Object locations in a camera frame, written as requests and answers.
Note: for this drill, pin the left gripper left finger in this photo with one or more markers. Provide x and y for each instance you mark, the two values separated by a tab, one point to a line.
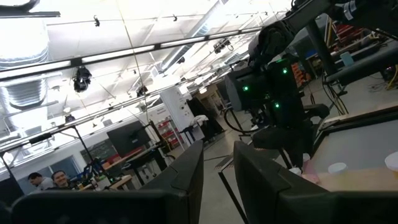
174	199

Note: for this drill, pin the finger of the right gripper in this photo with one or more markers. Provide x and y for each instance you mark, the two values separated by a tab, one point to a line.
306	157
285	158

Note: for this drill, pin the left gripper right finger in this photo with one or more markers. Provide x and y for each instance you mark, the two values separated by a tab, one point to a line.
264	193

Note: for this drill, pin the small yellow medicine bottle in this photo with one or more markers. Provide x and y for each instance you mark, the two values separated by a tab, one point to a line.
337	168

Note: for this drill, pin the large orange medicine bottle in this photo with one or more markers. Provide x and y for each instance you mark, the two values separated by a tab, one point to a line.
392	161

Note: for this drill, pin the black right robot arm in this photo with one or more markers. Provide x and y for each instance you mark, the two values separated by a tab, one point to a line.
280	93

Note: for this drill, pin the rack with red bins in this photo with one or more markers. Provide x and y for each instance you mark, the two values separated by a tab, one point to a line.
166	132

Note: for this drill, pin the large black monitor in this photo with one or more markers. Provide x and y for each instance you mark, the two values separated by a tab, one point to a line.
129	138

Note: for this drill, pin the white cloth heap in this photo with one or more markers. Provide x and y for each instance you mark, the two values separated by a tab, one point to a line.
199	119

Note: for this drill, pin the black hanging panel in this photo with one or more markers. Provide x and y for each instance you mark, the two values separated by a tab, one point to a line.
199	107

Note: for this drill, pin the white pillar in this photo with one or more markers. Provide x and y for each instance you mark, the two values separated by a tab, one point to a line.
177	105

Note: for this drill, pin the small teal box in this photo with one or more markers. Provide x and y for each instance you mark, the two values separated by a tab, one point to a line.
346	58

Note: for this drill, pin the dark grey side desk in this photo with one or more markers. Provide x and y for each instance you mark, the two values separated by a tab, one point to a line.
367	63

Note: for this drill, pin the person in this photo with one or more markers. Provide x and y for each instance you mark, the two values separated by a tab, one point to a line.
61	180
40	182

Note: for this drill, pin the black ceiling spotlight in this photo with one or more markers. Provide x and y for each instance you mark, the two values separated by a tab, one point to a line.
82	79

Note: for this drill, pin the black metal rig frame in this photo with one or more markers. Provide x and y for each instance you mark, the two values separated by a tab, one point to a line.
76	61

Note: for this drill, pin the silver spiral ventilation duct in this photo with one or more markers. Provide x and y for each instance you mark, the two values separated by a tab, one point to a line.
25	53

